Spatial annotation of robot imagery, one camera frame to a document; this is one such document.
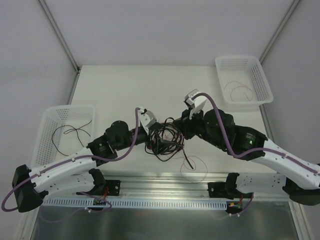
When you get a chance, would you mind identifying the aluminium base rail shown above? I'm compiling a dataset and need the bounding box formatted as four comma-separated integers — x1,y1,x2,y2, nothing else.
44,170,289,202

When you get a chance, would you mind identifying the white plastic basket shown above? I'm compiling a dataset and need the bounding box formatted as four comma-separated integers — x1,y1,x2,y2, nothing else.
215,55,274,112
30,104,96,169

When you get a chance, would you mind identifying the thin red wire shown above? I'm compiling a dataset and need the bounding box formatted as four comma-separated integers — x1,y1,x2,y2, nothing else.
223,80,255,102

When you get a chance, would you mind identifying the left white plastic basket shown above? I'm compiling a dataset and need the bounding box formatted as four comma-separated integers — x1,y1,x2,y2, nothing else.
30,104,96,169

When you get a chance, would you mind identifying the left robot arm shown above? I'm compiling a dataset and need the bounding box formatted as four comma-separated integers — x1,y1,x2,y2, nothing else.
12,120,163,213

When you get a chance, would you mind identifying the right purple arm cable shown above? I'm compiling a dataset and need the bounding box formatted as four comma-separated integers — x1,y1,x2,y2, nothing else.
191,92,320,176

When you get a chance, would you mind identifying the thin black cable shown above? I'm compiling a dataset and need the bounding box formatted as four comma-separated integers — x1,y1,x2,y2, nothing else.
51,120,93,157

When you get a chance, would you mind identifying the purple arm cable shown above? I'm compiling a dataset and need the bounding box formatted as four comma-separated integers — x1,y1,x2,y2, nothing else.
1,107,141,212
191,92,320,176

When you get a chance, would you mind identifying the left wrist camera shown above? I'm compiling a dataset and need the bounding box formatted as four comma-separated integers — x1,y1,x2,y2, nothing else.
138,108,157,135

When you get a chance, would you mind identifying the black cable bundle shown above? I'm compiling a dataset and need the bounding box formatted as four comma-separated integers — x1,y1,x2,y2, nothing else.
144,116,196,171

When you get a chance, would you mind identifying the right aluminium frame post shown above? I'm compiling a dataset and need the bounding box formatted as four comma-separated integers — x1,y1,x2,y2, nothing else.
259,0,303,65

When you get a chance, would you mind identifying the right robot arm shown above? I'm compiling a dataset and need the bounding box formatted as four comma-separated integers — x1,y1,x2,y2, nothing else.
173,110,320,206

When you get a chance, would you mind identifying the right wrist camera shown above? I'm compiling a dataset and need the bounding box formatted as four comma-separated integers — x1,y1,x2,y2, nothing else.
184,89,207,120

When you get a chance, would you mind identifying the right white plastic basket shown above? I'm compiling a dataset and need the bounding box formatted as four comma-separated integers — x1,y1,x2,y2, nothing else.
215,55,274,112

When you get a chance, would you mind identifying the white slotted cable duct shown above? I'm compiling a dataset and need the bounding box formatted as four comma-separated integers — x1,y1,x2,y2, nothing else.
42,197,227,211

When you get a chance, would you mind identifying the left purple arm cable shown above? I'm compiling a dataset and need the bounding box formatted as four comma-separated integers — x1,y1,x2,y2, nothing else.
1,107,141,212

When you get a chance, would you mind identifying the left aluminium frame post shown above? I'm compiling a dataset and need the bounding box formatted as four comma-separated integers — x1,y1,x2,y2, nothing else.
37,0,81,74

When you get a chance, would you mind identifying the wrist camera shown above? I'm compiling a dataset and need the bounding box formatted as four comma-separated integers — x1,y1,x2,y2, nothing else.
184,89,207,120
138,108,157,135

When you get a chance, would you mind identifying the aluminium frame post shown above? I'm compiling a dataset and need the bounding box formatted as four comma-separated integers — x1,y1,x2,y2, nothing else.
259,0,303,65
37,0,81,74

